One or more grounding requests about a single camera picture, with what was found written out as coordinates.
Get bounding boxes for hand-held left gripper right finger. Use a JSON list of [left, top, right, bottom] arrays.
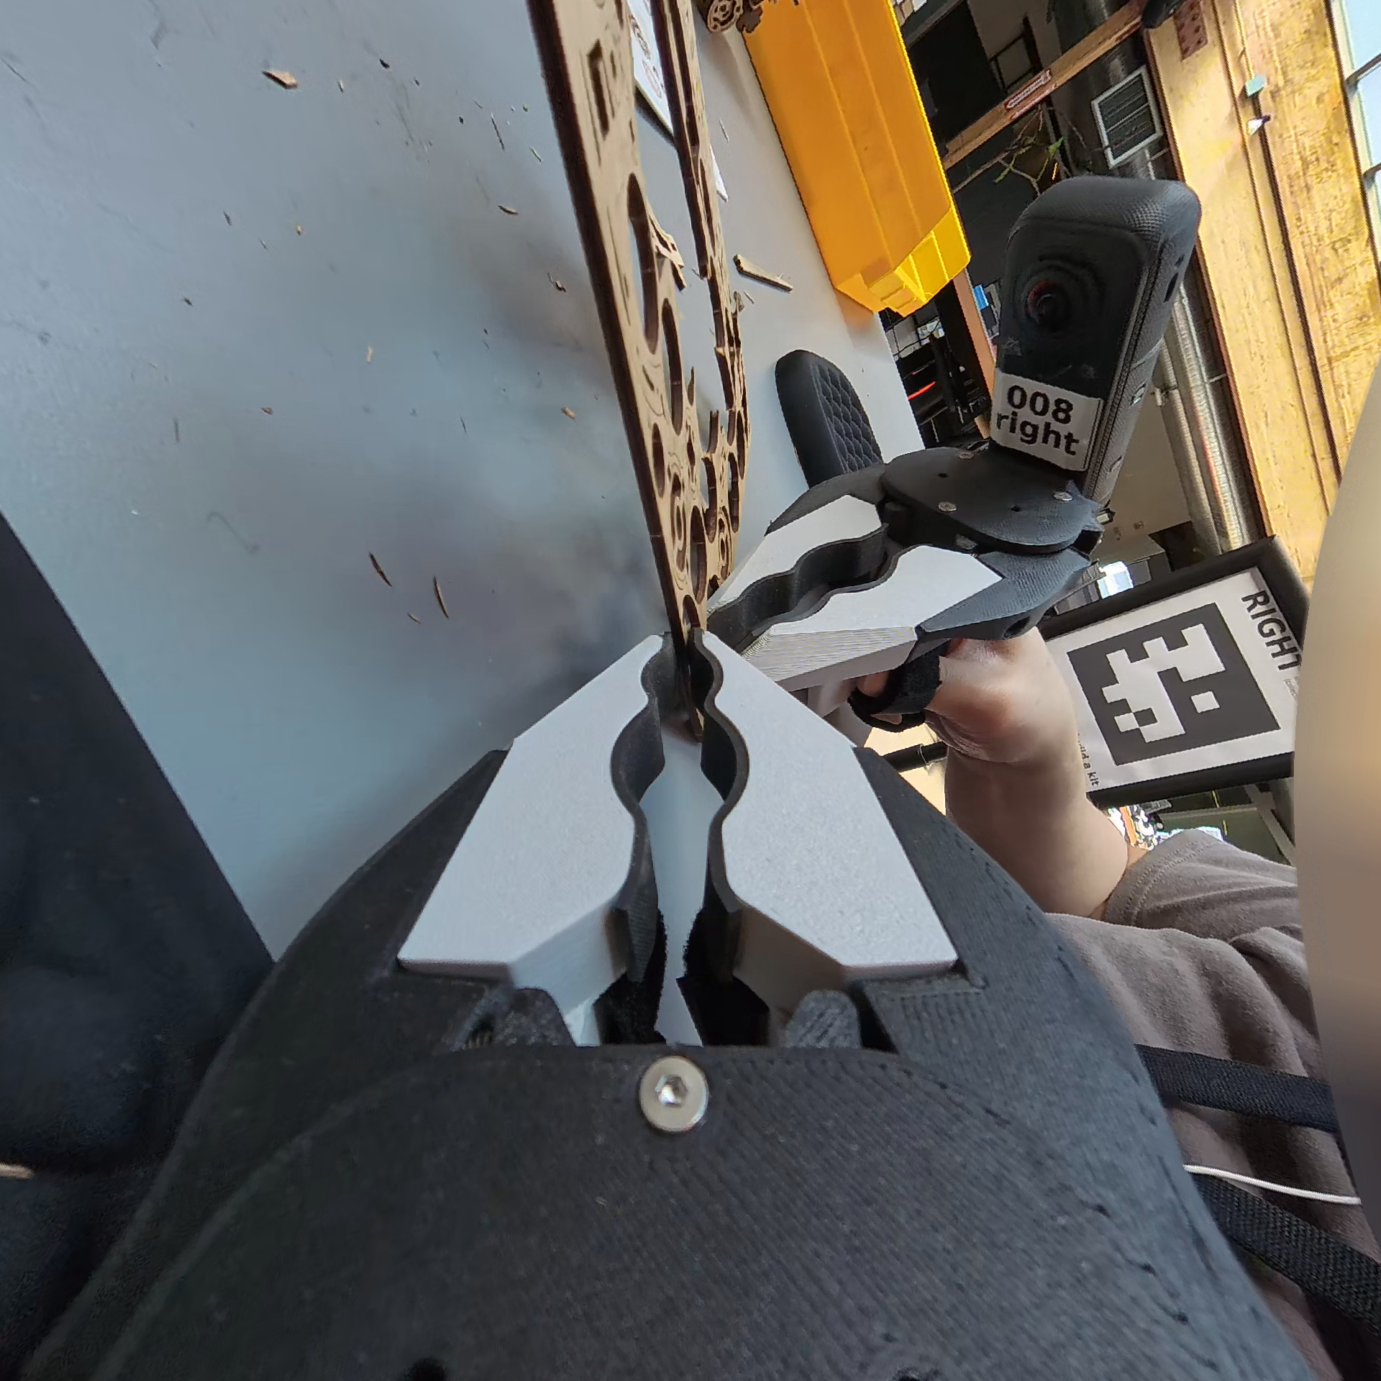
[[690, 631, 962, 1045]]

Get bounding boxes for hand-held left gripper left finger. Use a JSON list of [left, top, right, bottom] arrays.
[[397, 635, 668, 1045]]

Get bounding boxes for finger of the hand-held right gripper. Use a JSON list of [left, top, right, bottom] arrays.
[[706, 475, 890, 637], [734, 539, 1004, 695]]

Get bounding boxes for laser-cut plywood parts sheet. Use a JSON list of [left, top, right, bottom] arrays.
[[527, 0, 753, 739]]

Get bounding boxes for person's right forearm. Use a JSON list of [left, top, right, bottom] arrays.
[[943, 743, 1134, 918]]

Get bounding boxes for person's right hand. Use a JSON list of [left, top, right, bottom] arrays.
[[858, 631, 1082, 772]]

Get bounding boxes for black quilted pad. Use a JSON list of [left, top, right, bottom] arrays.
[[774, 347, 888, 488]]

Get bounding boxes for wooden ceiling beam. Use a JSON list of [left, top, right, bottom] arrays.
[[941, 0, 1151, 170]]

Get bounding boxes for framed black-white marker sign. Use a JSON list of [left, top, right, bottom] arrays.
[[1040, 536, 1312, 808]]

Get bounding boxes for yellow plastic bin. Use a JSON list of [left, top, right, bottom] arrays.
[[742, 0, 972, 315]]

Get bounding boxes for scattered wood splinters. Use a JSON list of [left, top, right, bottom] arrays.
[[108, 64, 584, 629]]

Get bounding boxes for dark cloth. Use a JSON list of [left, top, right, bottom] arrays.
[[0, 517, 276, 1371]]

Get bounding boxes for silver ventilation duct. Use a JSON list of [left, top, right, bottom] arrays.
[[1153, 279, 1267, 545]]

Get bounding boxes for white wall vent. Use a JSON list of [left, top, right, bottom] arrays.
[[1090, 64, 1166, 165]]

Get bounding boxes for black webbing strap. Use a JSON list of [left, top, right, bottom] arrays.
[[1193, 1169, 1381, 1340], [1137, 1045, 1341, 1133]]

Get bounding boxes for thin white cable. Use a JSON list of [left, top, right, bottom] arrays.
[[1183, 1162, 1364, 1205]]

